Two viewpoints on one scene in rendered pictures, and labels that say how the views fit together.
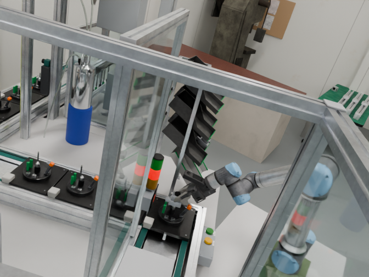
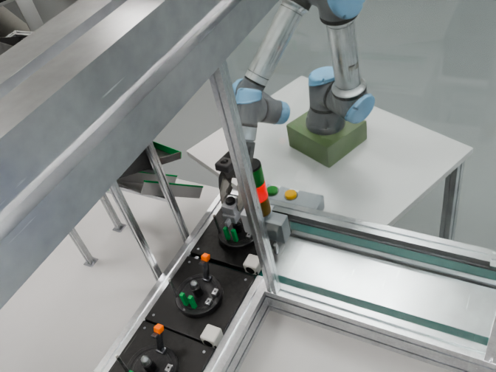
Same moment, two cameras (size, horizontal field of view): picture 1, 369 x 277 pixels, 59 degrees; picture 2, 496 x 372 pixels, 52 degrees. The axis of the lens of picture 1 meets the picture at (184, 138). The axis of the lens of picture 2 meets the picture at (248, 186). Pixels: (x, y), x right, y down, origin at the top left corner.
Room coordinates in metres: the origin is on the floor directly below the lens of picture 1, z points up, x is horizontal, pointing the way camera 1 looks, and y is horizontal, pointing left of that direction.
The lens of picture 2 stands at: (0.66, 0.84, 2.17)
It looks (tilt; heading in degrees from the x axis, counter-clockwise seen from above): 42 degrees down; 304
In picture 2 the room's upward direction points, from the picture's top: 14 degrees counter-clockwise
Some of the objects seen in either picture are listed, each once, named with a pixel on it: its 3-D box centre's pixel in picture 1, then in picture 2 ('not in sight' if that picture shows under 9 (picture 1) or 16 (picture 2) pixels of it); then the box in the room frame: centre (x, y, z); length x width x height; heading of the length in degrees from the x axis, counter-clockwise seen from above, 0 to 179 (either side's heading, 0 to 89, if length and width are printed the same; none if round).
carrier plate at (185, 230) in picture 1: (170, 217); (240, 235); (1.34, -0.04, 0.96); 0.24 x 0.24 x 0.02; 88
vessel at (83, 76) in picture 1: (83, 79); not in sight; (1.97, 0.73, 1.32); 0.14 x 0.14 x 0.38
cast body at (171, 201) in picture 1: (174, 198); (230, 209); (1.34, -0.03, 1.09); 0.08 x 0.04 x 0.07; 88
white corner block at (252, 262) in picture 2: (147, 222); (253, 264); (1.24, 0.06, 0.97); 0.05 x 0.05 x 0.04; 88
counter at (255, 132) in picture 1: (206, 92); not in sight; (4.96, -0.14, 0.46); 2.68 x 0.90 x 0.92; 65
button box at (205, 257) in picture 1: (206, 245); not in sight; (1.24, -0.25, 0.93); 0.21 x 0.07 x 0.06; 178
